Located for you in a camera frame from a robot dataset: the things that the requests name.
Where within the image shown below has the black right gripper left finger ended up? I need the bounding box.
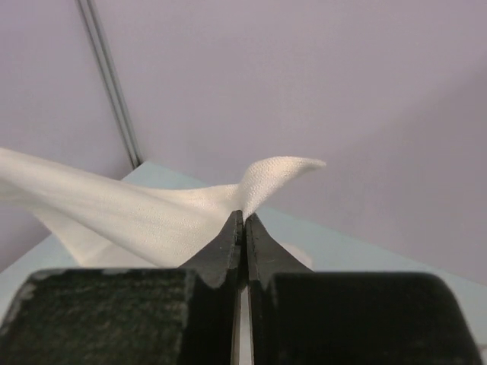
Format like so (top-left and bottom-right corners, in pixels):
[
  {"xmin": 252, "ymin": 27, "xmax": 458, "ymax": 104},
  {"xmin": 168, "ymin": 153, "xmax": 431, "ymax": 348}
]
[{"xmin": 1, "ymin": 211, "xmax": 244, "ymax": 364}]

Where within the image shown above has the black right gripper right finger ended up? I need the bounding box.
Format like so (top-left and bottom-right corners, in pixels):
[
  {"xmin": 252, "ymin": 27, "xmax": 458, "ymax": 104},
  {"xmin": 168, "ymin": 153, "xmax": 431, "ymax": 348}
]
[{"xmin": 245, "ymin": 215, "xmax": 482, "ymax": 364}]

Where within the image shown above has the white cloth napkin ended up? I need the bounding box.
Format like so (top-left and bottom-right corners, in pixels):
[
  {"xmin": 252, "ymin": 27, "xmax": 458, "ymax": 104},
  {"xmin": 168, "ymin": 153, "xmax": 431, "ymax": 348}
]
[{"xmin": 1, "ymin": 149, "xmax": 324, "ymax": 267}]

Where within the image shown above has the left aluminium frame post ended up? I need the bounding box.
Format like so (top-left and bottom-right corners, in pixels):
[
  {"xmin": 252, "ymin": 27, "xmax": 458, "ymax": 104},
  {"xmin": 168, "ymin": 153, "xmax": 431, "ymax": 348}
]
[{"xmin": 76, "ymin": 0, "xmax": 144, "ymax": 169}]

